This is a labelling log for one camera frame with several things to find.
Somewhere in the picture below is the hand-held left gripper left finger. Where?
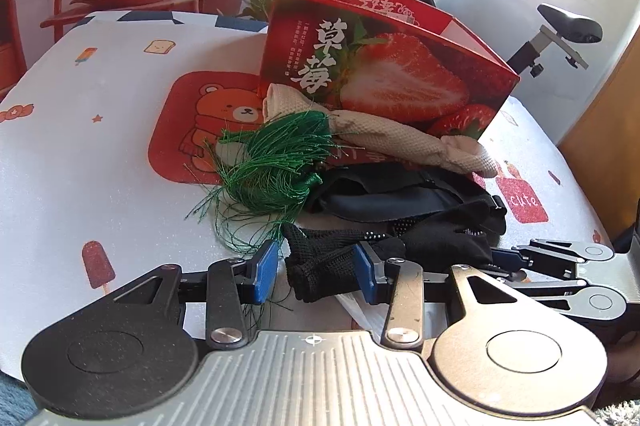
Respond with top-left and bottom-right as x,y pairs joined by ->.
112,240 -> 281,352

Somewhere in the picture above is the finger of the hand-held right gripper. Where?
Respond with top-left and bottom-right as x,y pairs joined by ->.
495,273 -> 628,322
490,237 -> 617,279

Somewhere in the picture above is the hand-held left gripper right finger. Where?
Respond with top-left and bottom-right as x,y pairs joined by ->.
352,242 -> 539,350

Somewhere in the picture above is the black mesh glove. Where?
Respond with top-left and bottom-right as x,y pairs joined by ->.
281,225 -> 407,303

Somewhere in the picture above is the black eye mask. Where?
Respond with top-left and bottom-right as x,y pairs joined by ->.
305,162 -> 503,227

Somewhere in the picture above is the black dotted sock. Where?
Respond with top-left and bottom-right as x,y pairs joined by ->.
365,199 -> 508,267

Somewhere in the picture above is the cream knit cloth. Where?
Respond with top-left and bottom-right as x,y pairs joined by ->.
261,82 -> 500,179

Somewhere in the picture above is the red strawberry print cardboard box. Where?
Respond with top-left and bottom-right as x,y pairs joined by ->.
257,0 -> 522,139

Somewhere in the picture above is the white plastic bag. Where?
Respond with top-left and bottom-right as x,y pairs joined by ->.
336,289 -> 396,334

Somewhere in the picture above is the green thread tassel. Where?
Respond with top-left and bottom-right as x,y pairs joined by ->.
185,109 -> 336,257

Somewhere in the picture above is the brown wooden board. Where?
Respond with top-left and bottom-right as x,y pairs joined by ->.
557,31 -> 640,217

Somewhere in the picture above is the white printed tablecloth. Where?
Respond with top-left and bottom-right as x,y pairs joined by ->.
0,10 -> 616,387

